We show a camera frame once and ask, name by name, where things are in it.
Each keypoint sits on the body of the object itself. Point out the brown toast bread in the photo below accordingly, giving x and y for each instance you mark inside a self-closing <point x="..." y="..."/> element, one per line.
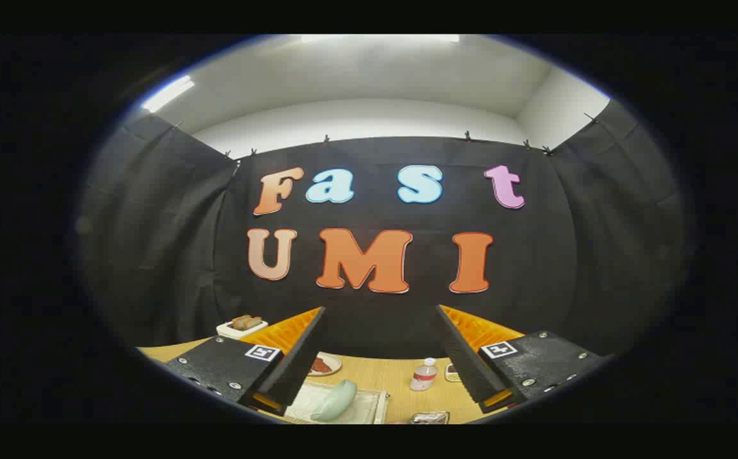
<point x="245" y="322"/>

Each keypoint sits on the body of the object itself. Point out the clear plastic bottle red label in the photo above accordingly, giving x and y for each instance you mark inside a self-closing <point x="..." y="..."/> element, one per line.
<point x="423" y="377"/>

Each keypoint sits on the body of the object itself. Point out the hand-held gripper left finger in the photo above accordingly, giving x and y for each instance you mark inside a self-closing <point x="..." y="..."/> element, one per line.
<point x="295" y="363"/>

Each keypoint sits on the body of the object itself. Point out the white toaster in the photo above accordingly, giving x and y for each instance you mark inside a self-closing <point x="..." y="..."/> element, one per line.
<point x="231" y="331"/>

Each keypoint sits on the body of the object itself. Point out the white divided dish with beans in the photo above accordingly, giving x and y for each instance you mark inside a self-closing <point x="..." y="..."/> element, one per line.
<point x="451" y="376"/>

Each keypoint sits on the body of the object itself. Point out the long ceiling light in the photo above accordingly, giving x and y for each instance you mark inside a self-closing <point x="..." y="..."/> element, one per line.
<point x="167" y="94"/>

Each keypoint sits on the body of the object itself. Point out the beige plate with meat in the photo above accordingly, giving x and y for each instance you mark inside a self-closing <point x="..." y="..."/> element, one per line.
<point x="335" y="363"/>

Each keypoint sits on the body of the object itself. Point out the red meat slice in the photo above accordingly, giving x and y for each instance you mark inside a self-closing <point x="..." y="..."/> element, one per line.
<point x="321" y="366"/>

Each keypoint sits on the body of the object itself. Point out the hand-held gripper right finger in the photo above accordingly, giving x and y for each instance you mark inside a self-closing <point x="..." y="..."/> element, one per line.
<point x="464" y="360"/>

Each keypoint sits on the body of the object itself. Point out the pale green plate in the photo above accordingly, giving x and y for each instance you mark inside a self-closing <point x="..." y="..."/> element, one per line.
<point x="335" y="400"/>

